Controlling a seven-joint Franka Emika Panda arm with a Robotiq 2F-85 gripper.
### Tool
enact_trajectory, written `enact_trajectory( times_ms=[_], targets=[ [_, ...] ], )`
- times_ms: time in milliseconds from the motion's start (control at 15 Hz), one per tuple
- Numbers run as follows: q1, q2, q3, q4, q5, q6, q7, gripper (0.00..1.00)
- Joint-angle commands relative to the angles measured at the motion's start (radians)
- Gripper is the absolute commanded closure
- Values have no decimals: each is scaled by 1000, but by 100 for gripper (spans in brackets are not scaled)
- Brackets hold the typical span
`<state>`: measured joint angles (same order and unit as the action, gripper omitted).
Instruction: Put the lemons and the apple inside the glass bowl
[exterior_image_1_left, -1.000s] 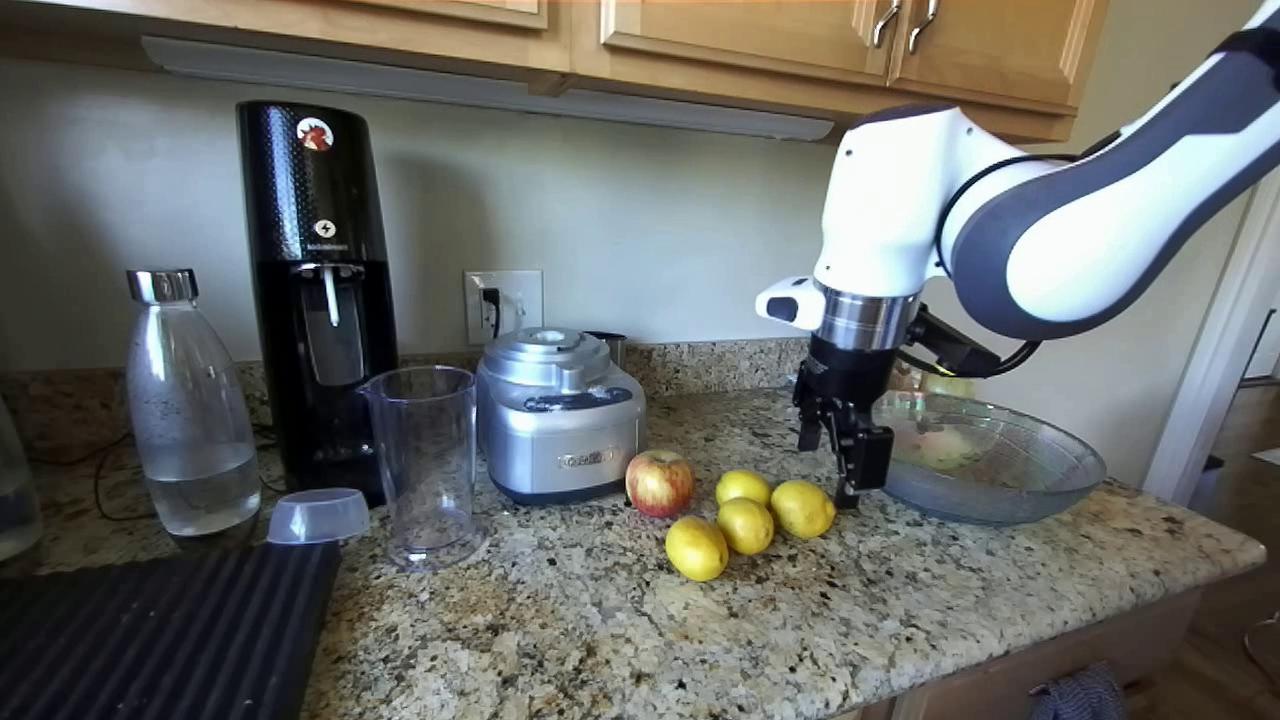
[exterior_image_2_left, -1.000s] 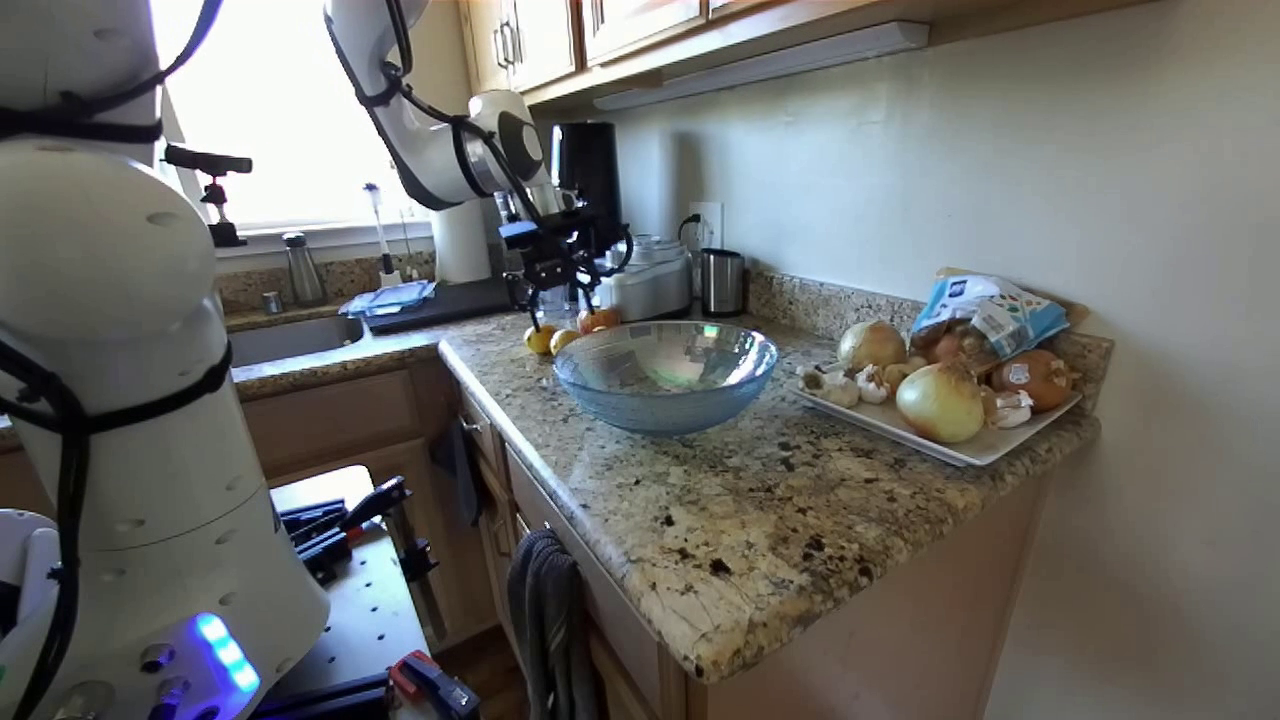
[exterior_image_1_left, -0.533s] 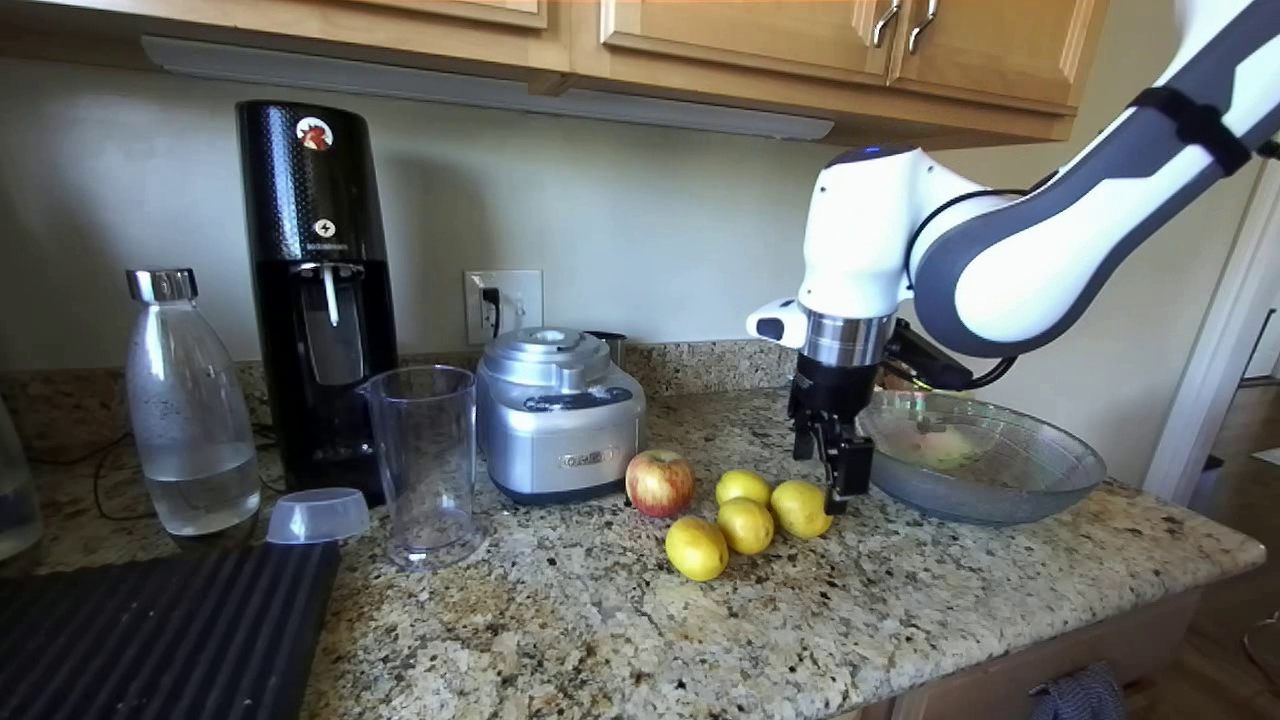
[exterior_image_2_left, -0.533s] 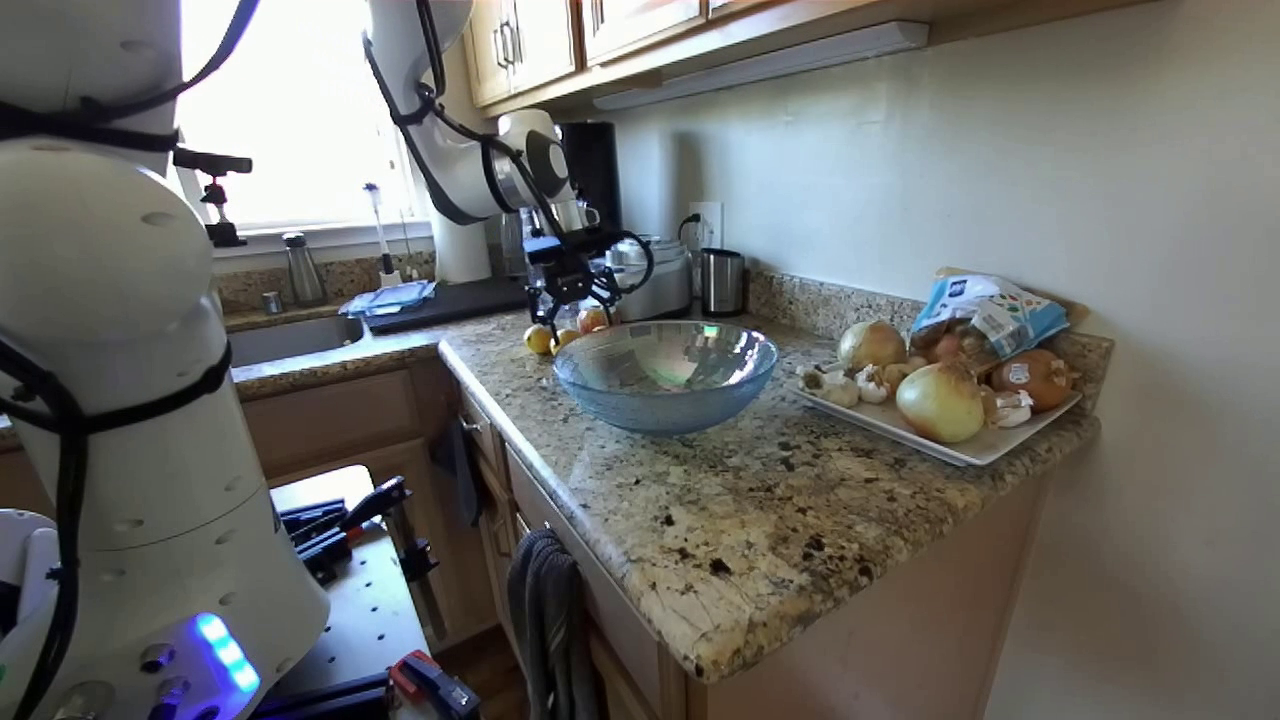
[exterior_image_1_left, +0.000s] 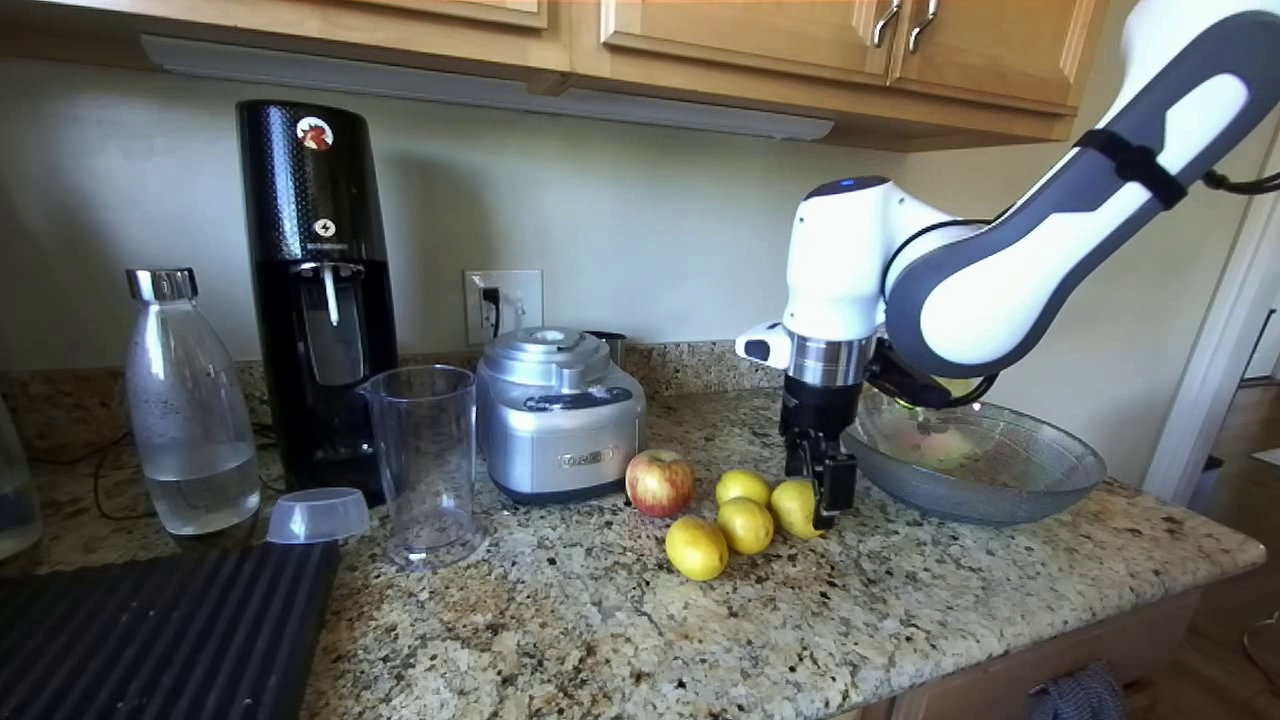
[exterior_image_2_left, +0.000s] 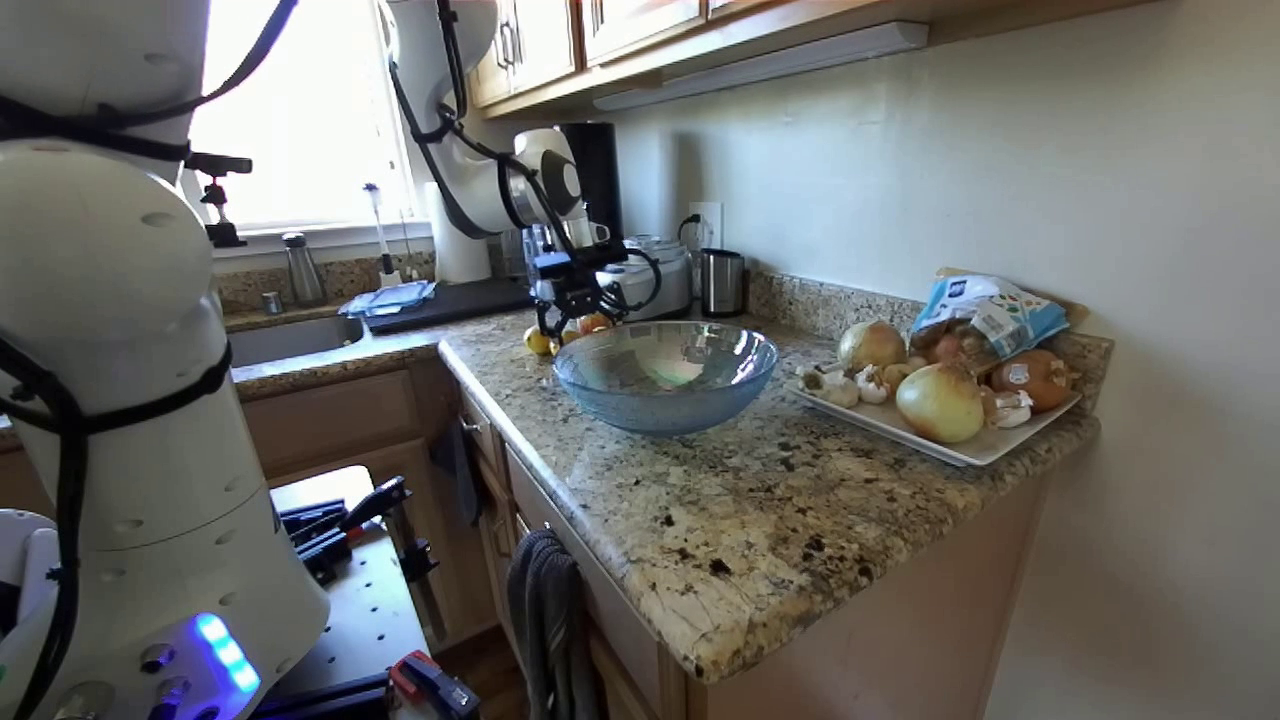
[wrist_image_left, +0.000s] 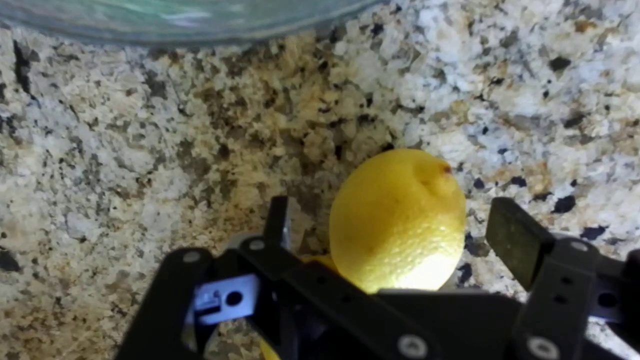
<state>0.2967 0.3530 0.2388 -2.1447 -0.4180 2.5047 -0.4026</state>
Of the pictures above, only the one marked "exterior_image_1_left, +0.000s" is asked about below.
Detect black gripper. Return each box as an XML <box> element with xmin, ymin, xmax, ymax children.
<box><xmin>779</xmin><ymin>376</ymin><xmax>864</xmax><ymax>533</ymax></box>

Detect yellow lemon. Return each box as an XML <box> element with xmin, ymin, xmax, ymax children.
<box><xmin>712</xmin><ymin>462</ymin><xmax>778</xmax><ymax>513</ymax></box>
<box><xmin>718</xmin><ymin>495</ymin><xmax>779</xmax><ymax>558</ymax></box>
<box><xmin>768</xmin><ymin>476</ymin><xmax>823</xmax><ymax>544</ymax></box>
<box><xmin>660</xmin><ymin>513</ymin><xmax>735</xmax><ymax>587</ymax></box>

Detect red yellow apple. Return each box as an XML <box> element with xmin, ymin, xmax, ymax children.
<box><xmin>620</xmin><ymin>449</ymin><xmax>702</xmax><ymax>523</ymax></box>

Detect clear glass bowl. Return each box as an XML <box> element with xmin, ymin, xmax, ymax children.
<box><xmin>845</xmin><ymin>385</ymin><xmax>1113</xmax><ymax>527</ymax></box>

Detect wooden base cabinet with drawers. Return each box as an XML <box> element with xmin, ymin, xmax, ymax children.
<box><xmin>831</xmin><ymin>584</ymin><xmax>1204</xmax><ymax>720</ymax></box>

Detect grey hanging towel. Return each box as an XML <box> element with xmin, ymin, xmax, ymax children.
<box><xmin>1025</xmin><ymin>663</ymin><xmax>1134</xmax><ymax>720</ymax></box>

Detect black power plug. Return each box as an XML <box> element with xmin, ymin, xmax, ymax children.
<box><xmin>478</xmin><ymin>285</ymin><xmax>516</xmax><ymax>345</ymax></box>

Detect clear plastic measuring cup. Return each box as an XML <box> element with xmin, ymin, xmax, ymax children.
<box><xmin>354</xmin><ymin>359</ymin><xmax>489</xmax><ymax>570</ymax></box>

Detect wooden cabinet door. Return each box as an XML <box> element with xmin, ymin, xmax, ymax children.
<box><xmin>596</xmin><ymin>0</ymin><xmax>902</xmax><ymax>89</ymax></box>
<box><xmin>892</xmin><ymin>0</ymin><xmax>1106</xmax><ymax>115</ymax></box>

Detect translucent grey plastic lid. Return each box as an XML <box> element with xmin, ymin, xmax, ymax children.
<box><xmin>260</xmin><ymin>483</ymin><xmax>378</xmax><ymax>553</ymax></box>

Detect white under-cabinet light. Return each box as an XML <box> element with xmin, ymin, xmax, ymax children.
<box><xmin>136</xmin><ymin>31</ymin><xmax>838</xmax><ymax>149</ymax></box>

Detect black soda maker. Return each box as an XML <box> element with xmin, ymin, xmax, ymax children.
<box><xmin>237</xmin><ymin>94</ymin><xmax>400</xmax><ymax>506</ymax></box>

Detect clear bottle with metal cap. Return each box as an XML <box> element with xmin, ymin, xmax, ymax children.
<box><xmin>122</xmin><ymin>263</ymin><xmax>266</xmax><ymax>541</ymax></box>

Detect black ribbed mat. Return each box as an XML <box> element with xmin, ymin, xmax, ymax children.
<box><xmin>0</xmin><ymin>535</ymin><xmax>344</xmax><ymax>720</ymax></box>

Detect white wall outlet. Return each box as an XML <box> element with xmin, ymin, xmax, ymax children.
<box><xmin>460</xmin><ymin>269</ymin><xmax>549</xmax><ymax>353</ymax></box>

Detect white door frame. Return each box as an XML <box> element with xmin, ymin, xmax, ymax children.
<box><xmin>1142</xmin><ymin>130</ymin><xmax>1280</xmax><ymax>506</ymax></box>

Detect metal cabinet handle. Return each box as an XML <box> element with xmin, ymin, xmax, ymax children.
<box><xmin>903</xmin><ymin>0</ymin><xmax>945</xmax><ymax>55</ymax></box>
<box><xmin>868</xmin><ymin>0</ymin><xmax>908</xmax><ymax>51</ymax></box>

